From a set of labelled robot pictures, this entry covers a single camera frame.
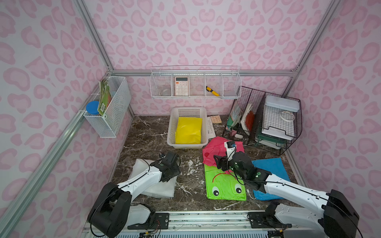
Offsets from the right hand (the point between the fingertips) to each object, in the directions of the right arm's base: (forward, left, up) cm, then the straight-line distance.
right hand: (218, 154), depth 80 cm
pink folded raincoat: (+13, -1, -14) cm, 19 cm away
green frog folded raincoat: (-12, -3, -13) cm, 18 cm away
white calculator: (+39, +22, +16) cm, 47 cm away
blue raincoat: (0, -36, -15) cm, 38 cm away
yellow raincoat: (+26, +19, -12) cm, 34 cm away
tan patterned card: (+40, -2, -16) cm, 43 cm away
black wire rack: (+12, -37, -9) cm, 40 cm away
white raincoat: (-16, +29, -9) cm, 35 cm away
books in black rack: (+31, -22, -5) cm, 39 cm away
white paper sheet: (+29, +2, -15) cm, 32 cm away
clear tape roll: (+26, -44, +3) cm, 51 cm away
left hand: (-3, +25, -13) cm, 28 cm away
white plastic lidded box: (+24, -38, +4) cm, 45 cm away
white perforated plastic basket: (+41, +18, -9) cm, 46 cm away
